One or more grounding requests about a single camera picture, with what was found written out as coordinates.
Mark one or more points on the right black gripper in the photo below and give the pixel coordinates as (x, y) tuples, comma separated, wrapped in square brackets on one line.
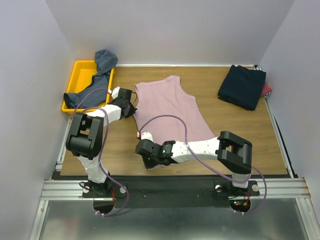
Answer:
[(145, 157)]

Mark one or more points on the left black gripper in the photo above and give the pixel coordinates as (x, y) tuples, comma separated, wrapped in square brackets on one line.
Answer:
[(132, 111)]

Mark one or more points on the pink tank top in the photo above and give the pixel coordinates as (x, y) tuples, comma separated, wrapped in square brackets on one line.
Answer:
[(170, 114)]

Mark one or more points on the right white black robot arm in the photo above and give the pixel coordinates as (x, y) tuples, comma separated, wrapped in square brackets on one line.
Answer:
[(232, 151)]

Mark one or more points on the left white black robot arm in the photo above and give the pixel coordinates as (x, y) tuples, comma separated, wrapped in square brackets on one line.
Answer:
[(87, 136)]

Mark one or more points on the blue-grey tank top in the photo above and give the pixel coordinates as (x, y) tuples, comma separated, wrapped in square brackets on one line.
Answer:
[(95, 93)]

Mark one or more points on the folded navy tank top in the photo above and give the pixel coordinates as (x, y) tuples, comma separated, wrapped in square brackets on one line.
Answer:
[(242, 87)]

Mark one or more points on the folded maroon tank top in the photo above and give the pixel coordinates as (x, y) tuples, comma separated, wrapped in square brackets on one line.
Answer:
[(266, 90)]

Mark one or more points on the yellow plastic tray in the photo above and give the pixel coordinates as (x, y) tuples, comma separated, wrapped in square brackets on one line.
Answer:
[(81, 77)]

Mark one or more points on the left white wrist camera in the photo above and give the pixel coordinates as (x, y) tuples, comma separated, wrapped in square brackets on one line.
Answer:
[(114, 93)]

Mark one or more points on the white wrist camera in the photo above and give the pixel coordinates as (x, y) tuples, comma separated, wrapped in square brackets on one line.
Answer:
[(114, 93), (145, 136)]

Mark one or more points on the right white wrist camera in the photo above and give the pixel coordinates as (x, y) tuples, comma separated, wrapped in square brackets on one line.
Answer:
[(145, 136)]

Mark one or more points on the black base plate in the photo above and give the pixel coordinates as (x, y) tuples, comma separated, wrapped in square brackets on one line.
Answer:
[(176, 191)]

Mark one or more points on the aluminium frame rail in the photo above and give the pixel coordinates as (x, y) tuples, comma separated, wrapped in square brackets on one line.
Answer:
[(282, 211)]

